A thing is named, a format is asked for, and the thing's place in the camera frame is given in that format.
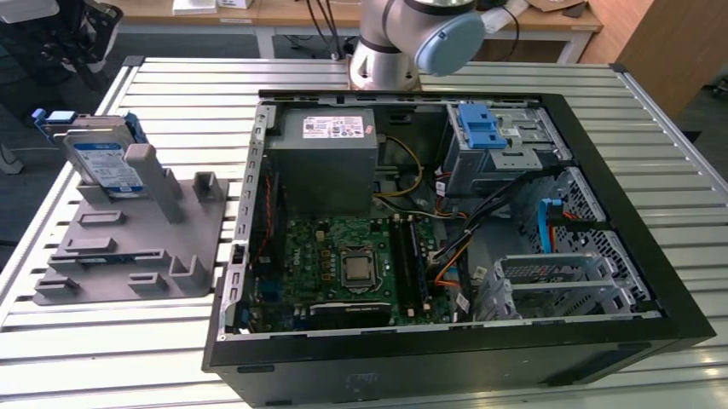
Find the black SATA power plug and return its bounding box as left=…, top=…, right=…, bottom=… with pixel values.
left=560, top=215, right=611, bottom=234

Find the black open PC case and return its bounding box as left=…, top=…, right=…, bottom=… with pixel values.
left=202, top=88, right=718, bottom=406

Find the silver disk bay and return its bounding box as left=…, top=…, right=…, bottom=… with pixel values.
left=476, top=251, right=654, bottom=321

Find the black mesh waste bin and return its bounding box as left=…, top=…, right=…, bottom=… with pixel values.
left=0, top=32, right=74, bottom=129

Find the green Dell motherboard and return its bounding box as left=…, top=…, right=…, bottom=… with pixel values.
left=249, top=215, right=457, bottom=332

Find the silver optical drive cage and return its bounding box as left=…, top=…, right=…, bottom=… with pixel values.
left=441, top=101, right=575, bottom=202

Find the wooden desk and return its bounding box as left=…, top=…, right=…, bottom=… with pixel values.
left=90, top=0, right=606, bottom=65

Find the brown cardboard piece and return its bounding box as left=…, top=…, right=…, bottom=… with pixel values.
left=528, top=0, right=588, bottom=19

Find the yellow wire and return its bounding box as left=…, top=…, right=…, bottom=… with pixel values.
left=372, top=135, right=427, bottom=199

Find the grey stand foot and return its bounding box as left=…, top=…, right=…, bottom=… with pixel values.
left=0, top=144, right=26, bottom=176

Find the green RAM stick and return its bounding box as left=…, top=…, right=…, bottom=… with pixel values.
left=77, top=254, right=138, bottom=264

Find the black RAM slot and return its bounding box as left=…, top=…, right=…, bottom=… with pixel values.
left=408, top=216, right=432, bottom=311

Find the wooden cabinet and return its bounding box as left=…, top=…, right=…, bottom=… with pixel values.
left=583, top=0, right=728, bottom=123

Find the silver CPU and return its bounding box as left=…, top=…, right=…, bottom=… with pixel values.
left=344, top=255, right=376, bottom=283

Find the black cable bundle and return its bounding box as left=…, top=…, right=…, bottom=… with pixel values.
left=435, top=164, right=572, bottom=268

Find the orange wire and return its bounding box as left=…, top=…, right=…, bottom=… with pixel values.
left=435, top=268, right=464, bottom=291

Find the grey parts rack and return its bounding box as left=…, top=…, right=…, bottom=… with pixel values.
left=33, top=143, right=233, bottom=306

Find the hard disk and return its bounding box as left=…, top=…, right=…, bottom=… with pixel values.
left=33, top=109, right=150, bottom=199

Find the red black twisted wire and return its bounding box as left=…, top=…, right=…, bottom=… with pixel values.
left=253, top=170, right=284, bottom=262

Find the grey power supply unit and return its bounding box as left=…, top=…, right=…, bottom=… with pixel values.
left=265, top=107, right=381, bottom=219

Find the black graphics card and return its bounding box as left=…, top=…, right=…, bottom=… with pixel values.
left=309, top=301, right=395, bottom=330

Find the blue SATA wire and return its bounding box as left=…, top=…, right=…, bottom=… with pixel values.
left=535, top=198, right=566, bottom=256

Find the blue drive latch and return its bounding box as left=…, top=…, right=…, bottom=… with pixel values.
left=456, top=103, right=512, bottom=151

